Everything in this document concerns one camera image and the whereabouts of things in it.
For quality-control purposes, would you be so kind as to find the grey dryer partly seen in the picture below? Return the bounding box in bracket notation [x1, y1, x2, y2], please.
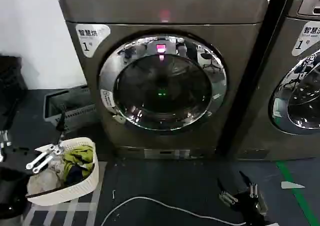
[236, 0, 320, 161]

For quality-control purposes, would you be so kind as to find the navy garment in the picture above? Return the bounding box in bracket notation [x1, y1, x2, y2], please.
[65, 164, 90, 184]

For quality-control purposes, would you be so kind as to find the striped floor mat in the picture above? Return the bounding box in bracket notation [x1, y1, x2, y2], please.
[24, 160, 109, 226]

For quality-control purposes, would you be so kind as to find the green garment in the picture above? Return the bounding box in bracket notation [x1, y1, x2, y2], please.
[61, 147, 95, 179]

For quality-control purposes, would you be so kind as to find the small white door sticker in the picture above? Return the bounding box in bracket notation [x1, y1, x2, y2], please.
[99, 89, 116, 109]

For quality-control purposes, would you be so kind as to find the white grey garment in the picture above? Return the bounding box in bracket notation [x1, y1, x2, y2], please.
[26, 157, 65, 195]

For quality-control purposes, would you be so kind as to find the white number label sticker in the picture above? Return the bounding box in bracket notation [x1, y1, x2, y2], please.
[75, 24, 111, 59]
[290, 20, 320, 58]

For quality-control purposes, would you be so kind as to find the green floor tape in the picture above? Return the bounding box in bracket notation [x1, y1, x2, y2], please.
[275, 160, 320, 226]

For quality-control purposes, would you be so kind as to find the grey dryer with label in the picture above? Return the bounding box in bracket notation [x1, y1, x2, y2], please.
[53, 0, 275, 161]

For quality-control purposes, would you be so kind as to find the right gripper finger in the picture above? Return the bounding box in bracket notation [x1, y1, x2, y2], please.
[238, 170, 259, 199]
[216, 177, 239, 205]

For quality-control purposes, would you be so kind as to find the round glass door partly seen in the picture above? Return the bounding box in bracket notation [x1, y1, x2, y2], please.
[268, 49, 320, 136]

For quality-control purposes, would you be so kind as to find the white arrow floor sticker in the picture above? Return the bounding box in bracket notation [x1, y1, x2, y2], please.
[280, 181, 306, 190]

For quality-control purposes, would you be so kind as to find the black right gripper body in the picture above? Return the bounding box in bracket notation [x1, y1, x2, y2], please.
[233, 191, 266, 225]

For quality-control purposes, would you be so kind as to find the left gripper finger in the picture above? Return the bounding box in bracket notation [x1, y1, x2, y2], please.
[0, 130, 12, 162]
[25, 104, 68, 174]

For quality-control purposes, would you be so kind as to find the round glass dryer door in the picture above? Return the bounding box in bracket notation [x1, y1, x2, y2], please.
[97, 34, 228, 132]

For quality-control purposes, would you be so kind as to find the white plastic laundry basket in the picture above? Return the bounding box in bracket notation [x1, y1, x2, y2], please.
[25, 136, 100, 207]

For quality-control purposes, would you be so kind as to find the grey plastic crate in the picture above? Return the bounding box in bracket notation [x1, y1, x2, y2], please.
[44, 85, 98, 123]

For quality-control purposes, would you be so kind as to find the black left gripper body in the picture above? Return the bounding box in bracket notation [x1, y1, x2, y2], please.
[0, 147, 35, 206]

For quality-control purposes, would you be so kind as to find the white cable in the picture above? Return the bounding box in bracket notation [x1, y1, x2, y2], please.
[100, 196, 248, 226]

